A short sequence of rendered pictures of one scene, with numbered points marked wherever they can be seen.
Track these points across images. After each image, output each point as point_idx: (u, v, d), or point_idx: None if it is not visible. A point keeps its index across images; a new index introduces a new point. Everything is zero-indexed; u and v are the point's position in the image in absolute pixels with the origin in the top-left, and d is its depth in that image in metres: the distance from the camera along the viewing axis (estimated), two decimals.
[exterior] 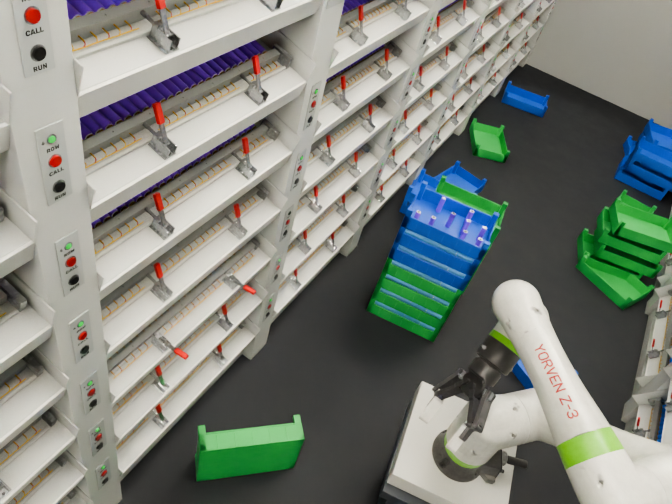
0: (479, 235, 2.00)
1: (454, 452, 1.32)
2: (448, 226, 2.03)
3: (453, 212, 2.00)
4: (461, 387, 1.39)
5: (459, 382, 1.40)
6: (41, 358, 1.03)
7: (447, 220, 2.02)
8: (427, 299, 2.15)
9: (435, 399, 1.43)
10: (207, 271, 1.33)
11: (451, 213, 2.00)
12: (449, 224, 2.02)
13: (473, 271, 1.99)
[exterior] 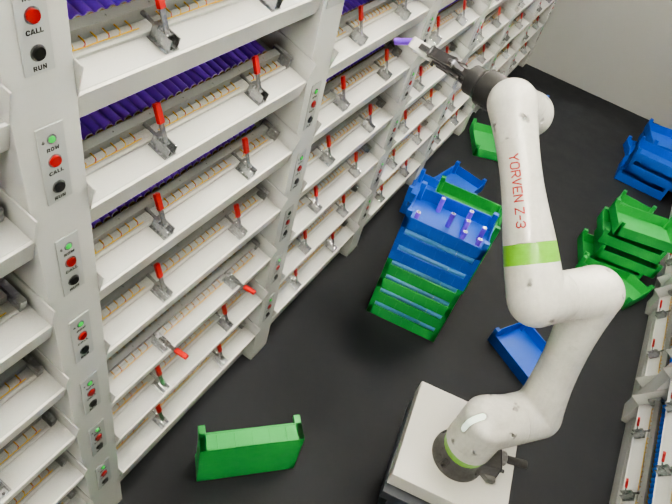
0: (479, 235, 2.00)
1: (408, 45, 1.50)
2: (448, 226, 2.03)
3: (453, 212, 2.00)
4: None
5: None
6: (41, 358, 1.03)
7: (447, 220, 2.02)
8: (427, 299, 2.15)
9: None
10: (207, 271, 1.33)
11: (451, 213, 2.00)
12: (449, 224, 2.02)
13: (473, 271, 1.99)
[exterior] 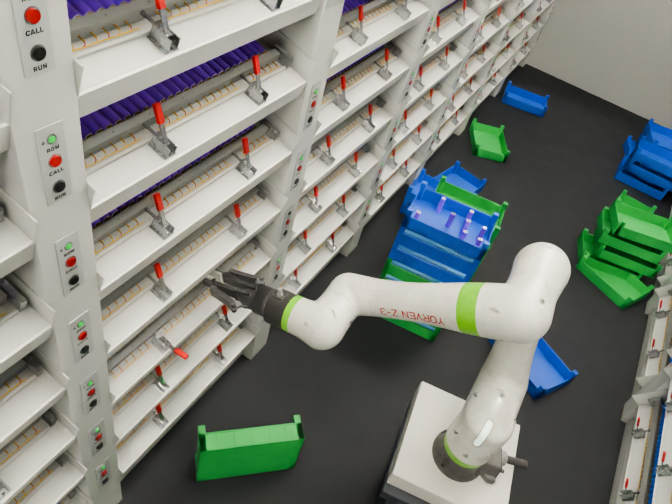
0: (479, 235, 2.00)
1: None
2: (448, 226, 2.03)
3: (453, 212, 2.00)
4: (240, 299, 1.42)
5: None
6: (41, 358, 1.03)
7: (447, 220, 2.02)
8: None
9: None
10: (207, 271, 1.33)
11: (451, 213, 2.00)
12: (449, 224, 2.02)
13: (473, 271, 1.99)
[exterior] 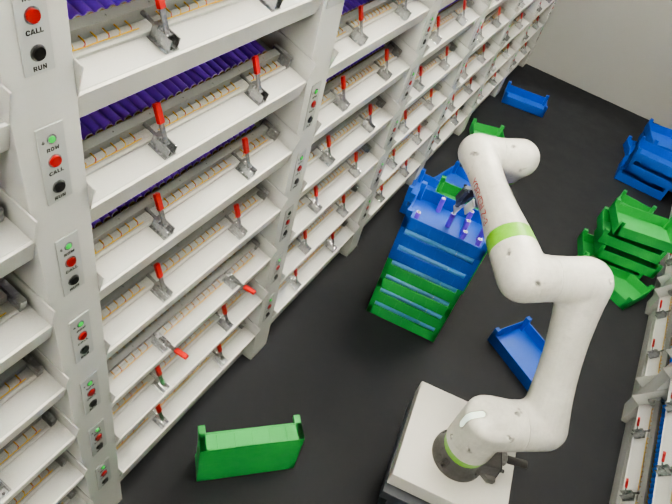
0: (479, 235, 2.00)
1: (453, 212, 1.94)
2: (448, 226, 2.03)
3: (453, 212, 2.00)
4: None
5: None
6: (41, 358, 1.03)
7: (447, 220, 2.02)
8: (427, 299, 2.15)
9: (471, 200, 1.90)
10: (207, 271, 1.33)
11: (451, 213, 2.00)
12: (449, 224, 2.02)
13: (473, 271, 1.99)
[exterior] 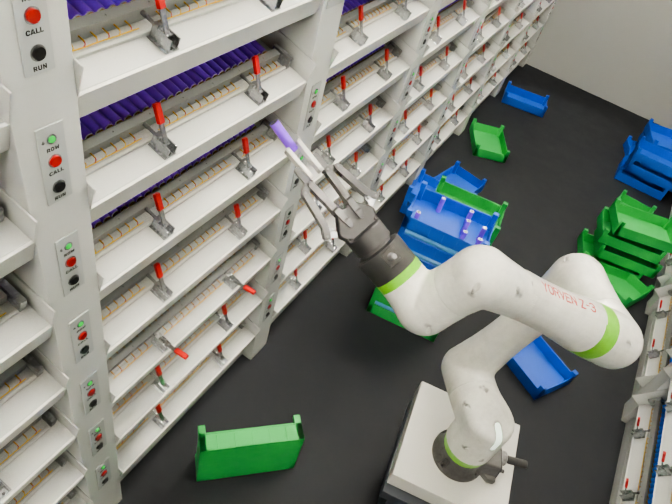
0: (479, 235, 2.00)
1: (300, 139, 1.00)
2: (278, 126, 0.99)
3: (294, 150, 1.03)
4: (337, 217, 1.03)
5: None
6: (41, 358, 1.03)
7: (285, 130, 1.01)
8: None
9: None
10: (207, 271, 1.33)
11: (297, 147, 1.02)
12: (281, 130, 0.99)
13: None
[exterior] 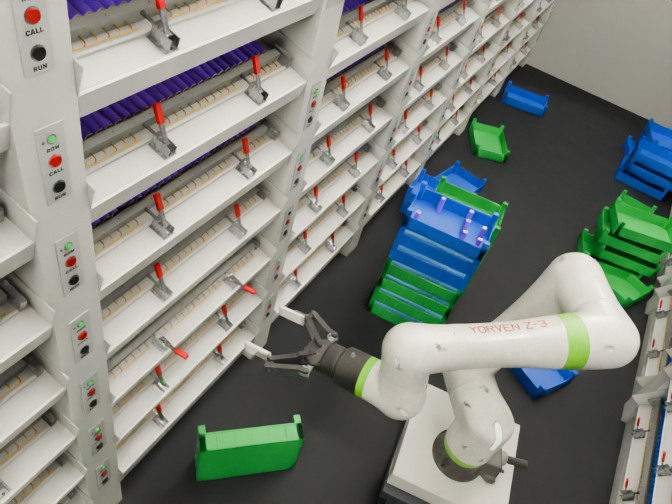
0: (479, 235, 2.00)
1: (245, 350, 1.29)
2: None
3: None
4: (313, 341, 1.29)
5: (318, 337, 1.29)
6: (41, 358, 1.03)
7: None
8: (427, 299, 2.15)
9: (300, 317, 1.35)
10: (207, 271, 1.33)
11: None
12: None
13: (473, 271, 1.99)
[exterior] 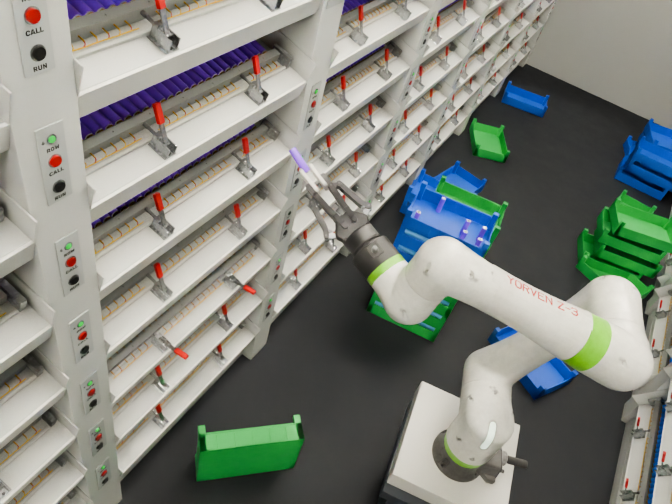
0: (479, 235, 2.00)
1: (311, 162, 1.29)
2: None
3: None
4: None
5: None
6: (41, 358, 1.03)
7: None
8: None
9: (319, 192, 1.29)
10: (207, 271, 1.33)
11: None
12: None
13: None
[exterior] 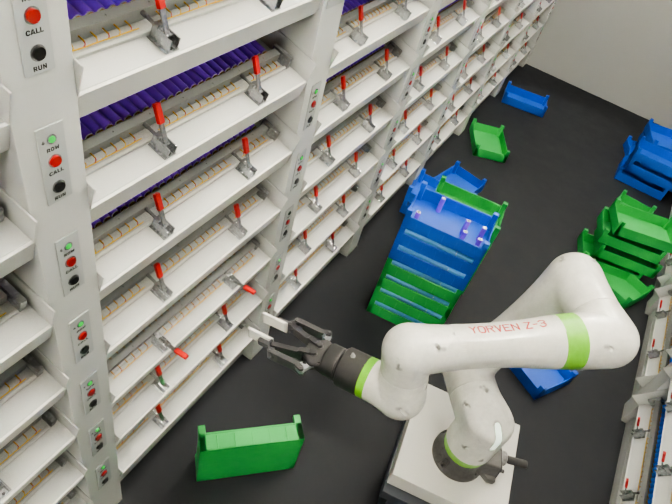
0: (479, 235, 2.00)
1: (248, 336, 1.33)
2: None
3: None
4: (313, 341, 1.29)
5: (314, 339, 1.29)
6: (41, 358, 1.03)
7: None
8: (427, 299, 2.15)
9: (283, 324, 1.33)
10: (207, 271, 1.33)
11: None
12: None
13: (473, 271, 1.99)
